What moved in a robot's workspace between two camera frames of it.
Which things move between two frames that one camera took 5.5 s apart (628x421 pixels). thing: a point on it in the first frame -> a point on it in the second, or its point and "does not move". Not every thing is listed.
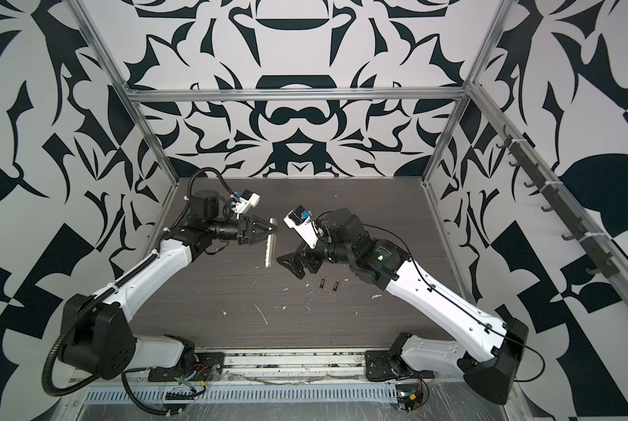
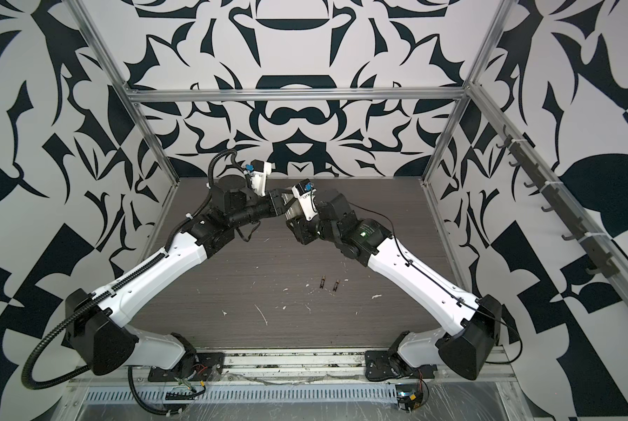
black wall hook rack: [604, 260] does not move
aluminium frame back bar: [293, 93] does not move
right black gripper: [300, 260] -> [302, 230]
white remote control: [271, 246] -> [295, 210]
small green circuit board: [409, 396] does not move
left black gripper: [246, 230] -> [276, 204]
